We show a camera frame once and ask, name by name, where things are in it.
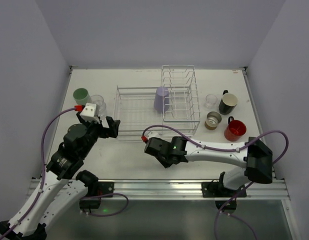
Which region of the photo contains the aluminium mounting rail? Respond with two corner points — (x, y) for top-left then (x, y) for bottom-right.
(28, 177), (289, 201)

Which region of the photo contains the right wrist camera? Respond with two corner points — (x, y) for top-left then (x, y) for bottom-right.
(146, 130), (161, 140)

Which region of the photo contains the clear glass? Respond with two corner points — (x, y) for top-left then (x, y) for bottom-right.
(90, 94), (107, 120)
(205, 94), (218, 109)

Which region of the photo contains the tall white wire rack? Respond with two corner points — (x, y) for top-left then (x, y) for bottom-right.
(161, 65), (201, 137)

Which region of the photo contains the black mug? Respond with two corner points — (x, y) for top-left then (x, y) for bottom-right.
(218, 90), (238, 115)

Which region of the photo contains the red mug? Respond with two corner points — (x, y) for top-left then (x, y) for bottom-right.
(224, 116), (247, 142)

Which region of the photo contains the low white wire rack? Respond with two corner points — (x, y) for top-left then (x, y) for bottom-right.
(113, 86), (163, 142)

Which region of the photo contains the purple cup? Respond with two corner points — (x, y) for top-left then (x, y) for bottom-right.
(153, 86), (170, 113)

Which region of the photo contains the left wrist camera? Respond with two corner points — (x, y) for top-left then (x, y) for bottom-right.
(79, 103), (101, 124)

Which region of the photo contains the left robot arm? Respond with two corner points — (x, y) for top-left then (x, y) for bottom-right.
(0, 116), (121, 240)

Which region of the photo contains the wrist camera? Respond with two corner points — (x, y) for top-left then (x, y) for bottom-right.
(79, 103), (101, 124)
(146, 130), (161, 140)

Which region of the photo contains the cream and brown cup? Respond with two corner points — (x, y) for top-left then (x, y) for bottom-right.
(204, 111), (222, 130)

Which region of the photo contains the light green cup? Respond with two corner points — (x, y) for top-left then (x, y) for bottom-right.
(72, 88), (91, 105)

